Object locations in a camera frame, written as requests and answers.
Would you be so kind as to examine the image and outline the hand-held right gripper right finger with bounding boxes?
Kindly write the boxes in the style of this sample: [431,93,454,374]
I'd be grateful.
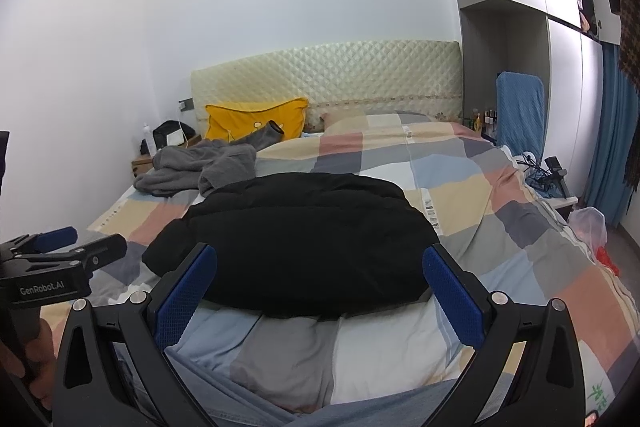
[421,243,587,427]

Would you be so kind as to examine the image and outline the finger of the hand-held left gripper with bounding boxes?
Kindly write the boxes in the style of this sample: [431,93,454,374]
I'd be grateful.
[10,227,79,254]
[27,234,128,274]

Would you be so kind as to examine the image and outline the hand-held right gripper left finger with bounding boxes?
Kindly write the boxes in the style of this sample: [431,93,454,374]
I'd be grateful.
[52,243,218,427]

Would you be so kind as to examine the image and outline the black puffer jacket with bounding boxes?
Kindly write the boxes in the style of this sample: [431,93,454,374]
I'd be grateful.
[142,172,441,320]

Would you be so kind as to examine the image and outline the person's left hand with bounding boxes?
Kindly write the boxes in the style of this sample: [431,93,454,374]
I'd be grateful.
[0,321,57,410]

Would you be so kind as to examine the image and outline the checked pastel duvet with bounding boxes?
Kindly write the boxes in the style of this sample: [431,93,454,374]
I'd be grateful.
[40,111,640,427]

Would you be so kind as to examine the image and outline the wooden nightstand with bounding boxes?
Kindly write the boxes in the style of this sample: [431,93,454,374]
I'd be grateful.
[131,134,202,178]

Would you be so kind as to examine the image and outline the grey fleece garment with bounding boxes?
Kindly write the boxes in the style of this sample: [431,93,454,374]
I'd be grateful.
[134,142,258,198]

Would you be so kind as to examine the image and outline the black bag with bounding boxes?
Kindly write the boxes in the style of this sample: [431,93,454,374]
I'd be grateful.
[140,120,196,156]

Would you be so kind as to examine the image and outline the white plastic bag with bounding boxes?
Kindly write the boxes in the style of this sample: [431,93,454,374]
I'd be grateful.
[567,206,608,258]

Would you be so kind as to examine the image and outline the red plastic bag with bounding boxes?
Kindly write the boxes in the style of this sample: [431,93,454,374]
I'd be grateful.
[595,244,623,278]

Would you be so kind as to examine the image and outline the dark grey sock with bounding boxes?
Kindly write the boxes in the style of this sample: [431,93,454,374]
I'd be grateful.
[227,120,285,148]

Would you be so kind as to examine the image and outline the row of small bottles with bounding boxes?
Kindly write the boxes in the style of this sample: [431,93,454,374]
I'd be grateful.
[470,107,500,138]

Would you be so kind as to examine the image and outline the yellow pillow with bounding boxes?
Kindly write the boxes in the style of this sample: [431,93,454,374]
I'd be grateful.
[205,97,309,142]

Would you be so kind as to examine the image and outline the blue cloth covered board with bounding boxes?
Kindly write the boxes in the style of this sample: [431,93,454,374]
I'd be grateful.
[495,71,546,162]

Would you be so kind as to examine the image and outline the floral pillow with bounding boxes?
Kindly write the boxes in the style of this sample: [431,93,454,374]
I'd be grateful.
[305,107,332,138]

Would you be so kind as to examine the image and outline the blue curtain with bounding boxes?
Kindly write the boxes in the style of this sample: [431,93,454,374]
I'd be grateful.
[585,42,640,228]

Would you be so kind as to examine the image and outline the grey white wardrobe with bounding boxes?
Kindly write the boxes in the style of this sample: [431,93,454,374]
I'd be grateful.
[435,0,616,212]

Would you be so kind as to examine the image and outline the cream quilted headboard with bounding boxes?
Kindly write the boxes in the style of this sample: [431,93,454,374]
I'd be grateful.
[190,39,463,140]

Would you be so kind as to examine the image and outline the dark patterned hanging cloth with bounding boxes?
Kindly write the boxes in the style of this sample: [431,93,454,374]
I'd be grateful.
[612,0,640,188]

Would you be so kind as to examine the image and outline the black cables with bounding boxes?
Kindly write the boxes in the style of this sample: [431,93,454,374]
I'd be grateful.
[515,152,547,184]

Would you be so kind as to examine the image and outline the black camera on stand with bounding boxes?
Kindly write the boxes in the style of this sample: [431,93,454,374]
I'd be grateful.
[542,156,576,200]

